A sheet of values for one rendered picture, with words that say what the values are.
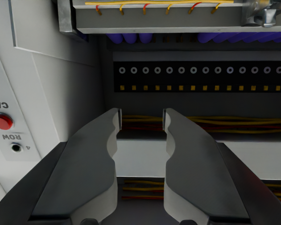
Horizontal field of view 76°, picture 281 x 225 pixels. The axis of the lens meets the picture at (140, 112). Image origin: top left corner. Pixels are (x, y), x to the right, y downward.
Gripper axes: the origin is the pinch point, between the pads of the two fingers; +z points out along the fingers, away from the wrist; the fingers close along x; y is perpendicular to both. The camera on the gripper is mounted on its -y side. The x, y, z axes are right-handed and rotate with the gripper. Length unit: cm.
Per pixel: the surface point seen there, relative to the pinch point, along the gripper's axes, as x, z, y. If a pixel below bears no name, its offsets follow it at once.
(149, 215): 1.2, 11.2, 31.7
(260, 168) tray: 13.3, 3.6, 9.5
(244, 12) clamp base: 8.5, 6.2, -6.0
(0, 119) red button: -13.2, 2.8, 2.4
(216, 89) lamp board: 12.5, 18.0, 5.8
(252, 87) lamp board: 18.6, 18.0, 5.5
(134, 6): -0.7, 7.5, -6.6
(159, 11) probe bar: 1.6, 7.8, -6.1
